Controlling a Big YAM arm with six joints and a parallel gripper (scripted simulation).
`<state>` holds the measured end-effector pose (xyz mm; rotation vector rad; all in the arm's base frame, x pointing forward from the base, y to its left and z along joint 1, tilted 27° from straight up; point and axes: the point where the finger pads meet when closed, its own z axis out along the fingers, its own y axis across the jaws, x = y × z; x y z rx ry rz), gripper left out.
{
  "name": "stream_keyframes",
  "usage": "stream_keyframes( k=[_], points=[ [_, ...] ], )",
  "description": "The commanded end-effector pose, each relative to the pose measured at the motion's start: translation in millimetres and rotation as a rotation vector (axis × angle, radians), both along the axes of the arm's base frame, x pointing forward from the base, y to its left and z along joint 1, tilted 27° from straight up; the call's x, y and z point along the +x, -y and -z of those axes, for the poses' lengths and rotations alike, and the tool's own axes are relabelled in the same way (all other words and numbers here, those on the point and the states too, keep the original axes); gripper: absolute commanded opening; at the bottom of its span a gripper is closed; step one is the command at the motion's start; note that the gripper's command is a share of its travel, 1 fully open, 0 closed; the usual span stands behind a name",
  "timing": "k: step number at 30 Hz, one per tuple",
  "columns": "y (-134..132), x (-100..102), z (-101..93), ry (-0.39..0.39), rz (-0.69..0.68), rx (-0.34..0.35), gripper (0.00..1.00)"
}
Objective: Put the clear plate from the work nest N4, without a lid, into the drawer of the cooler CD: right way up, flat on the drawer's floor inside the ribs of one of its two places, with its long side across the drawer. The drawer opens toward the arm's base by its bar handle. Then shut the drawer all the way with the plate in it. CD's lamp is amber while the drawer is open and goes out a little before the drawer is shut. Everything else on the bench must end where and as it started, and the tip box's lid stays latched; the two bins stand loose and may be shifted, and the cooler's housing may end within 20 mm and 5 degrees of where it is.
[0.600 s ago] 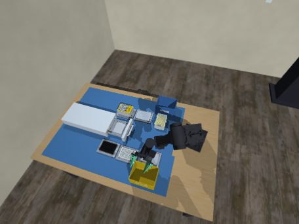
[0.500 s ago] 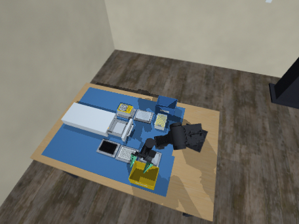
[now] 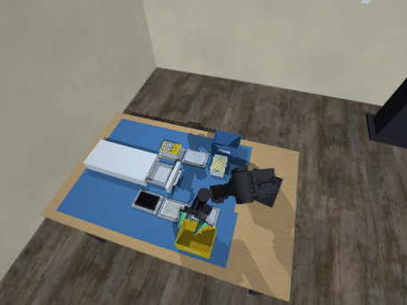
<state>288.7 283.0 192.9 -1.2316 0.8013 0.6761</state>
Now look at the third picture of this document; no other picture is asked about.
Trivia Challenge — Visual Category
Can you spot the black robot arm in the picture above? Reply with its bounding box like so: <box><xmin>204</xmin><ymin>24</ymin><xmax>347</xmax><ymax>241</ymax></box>
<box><xmin>190</xmin><ymin>166</ymin><xmax>279</xmax><ymax>218</ymax></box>

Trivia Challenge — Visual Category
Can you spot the blue bench mat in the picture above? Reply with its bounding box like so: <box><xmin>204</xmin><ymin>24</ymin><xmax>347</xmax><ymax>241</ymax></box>
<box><xmin>57</xmin><ymin>119</ymin><xmax>253</xmax><ymax>268</ymax></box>

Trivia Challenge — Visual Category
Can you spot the blue open-top box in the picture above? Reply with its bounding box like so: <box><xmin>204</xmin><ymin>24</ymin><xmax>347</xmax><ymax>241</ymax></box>
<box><xmin>212</xmin><ymin>130</ymin><xmax>242</xmax><ymax>161</ymax></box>

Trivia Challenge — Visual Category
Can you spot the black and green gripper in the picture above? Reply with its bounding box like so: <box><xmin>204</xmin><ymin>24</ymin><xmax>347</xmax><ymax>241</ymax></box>
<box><xmin>177</xmin><ymin>206</ymin><xmax>208</xmax><ymax>235</ymax></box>

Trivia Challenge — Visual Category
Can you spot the yellow open bin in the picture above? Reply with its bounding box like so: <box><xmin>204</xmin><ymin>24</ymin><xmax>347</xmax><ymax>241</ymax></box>
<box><xmin>175</xmin><ymin>218</ymin><xmax>217</xmax><ymax>259</ymax></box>

